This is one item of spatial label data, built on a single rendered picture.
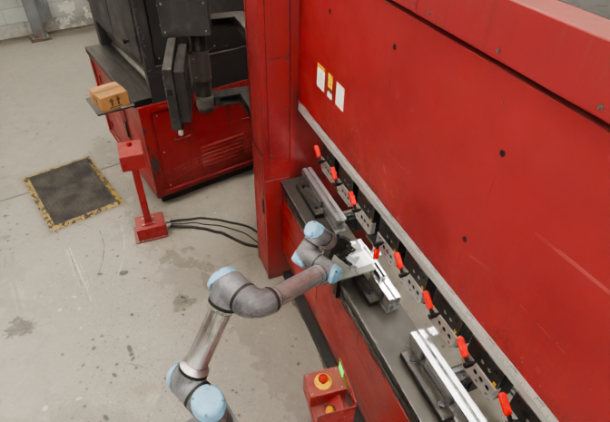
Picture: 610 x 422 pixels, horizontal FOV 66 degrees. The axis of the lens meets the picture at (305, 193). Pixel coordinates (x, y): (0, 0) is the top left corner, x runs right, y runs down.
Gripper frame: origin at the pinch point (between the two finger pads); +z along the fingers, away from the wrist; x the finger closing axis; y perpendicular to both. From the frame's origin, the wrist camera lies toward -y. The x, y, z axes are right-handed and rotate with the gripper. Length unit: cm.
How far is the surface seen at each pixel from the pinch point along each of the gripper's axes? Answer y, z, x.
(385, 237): 21.8, -16.2, -14.2
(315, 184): 4, 9, 64
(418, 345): 3.1, 7.6, -47.3
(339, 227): 1.0, 14.8, 33.0
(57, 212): -184, -26, 215
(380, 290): 1.9, 9.4, -16.0
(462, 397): 6, 10, -71
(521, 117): 73, -76, -58
